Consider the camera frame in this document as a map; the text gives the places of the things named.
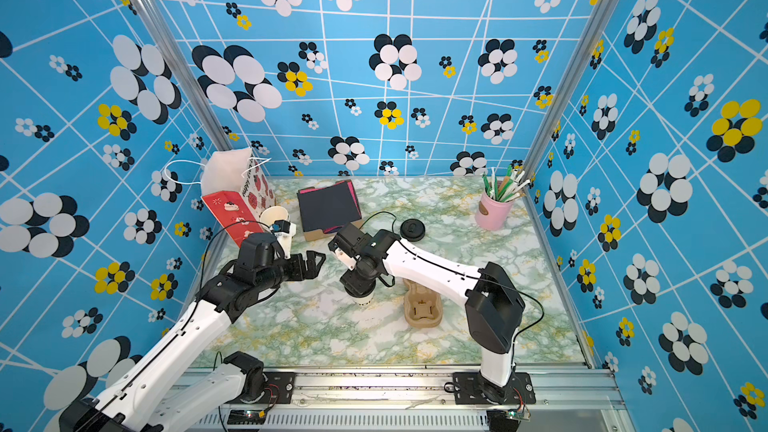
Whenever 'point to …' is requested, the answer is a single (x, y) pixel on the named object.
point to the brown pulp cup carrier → (422, 305)
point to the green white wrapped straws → (506, 186)
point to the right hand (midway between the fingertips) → (363, 278)
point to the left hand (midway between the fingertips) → (315, 254)
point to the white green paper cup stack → (273, 213)
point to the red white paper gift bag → (237, 191)
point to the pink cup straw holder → (493, 214)
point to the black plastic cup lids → (412, 229)
